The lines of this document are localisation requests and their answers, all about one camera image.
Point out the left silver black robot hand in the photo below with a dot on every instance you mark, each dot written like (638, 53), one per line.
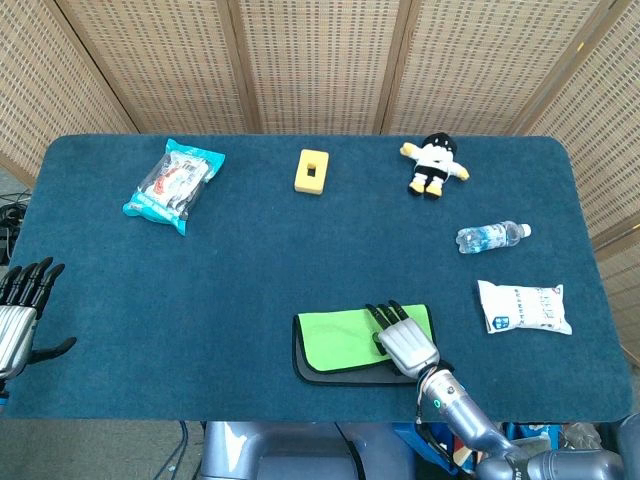
(15, 325)

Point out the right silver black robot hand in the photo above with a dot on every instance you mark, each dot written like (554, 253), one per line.
(410, 345)

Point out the grey and green cloth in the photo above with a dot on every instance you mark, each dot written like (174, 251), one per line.
(340, 340)

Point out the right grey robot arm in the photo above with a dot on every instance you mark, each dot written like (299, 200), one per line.
(475, 420)

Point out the blue storage bin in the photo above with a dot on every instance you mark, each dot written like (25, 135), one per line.
(405, 445)

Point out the white tissue packet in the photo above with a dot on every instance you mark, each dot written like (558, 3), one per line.
(525, 307)

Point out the clear plastic water bottle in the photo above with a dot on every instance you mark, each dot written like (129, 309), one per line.
(492, 237)

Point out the grey robot torso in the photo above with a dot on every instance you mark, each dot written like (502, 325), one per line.
(280, 450)

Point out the black white plush toy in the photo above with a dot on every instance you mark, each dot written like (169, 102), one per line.
(437, 162)

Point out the blue carpet table mat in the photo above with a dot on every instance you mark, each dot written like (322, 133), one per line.
(200, 300)

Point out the yellow sponge block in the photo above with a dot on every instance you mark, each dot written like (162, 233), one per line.
(311, 180)

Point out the teal snack package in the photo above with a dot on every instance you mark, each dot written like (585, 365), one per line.
(172, 185)

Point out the bamboo folding screen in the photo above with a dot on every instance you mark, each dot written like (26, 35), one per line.
(320, 60)

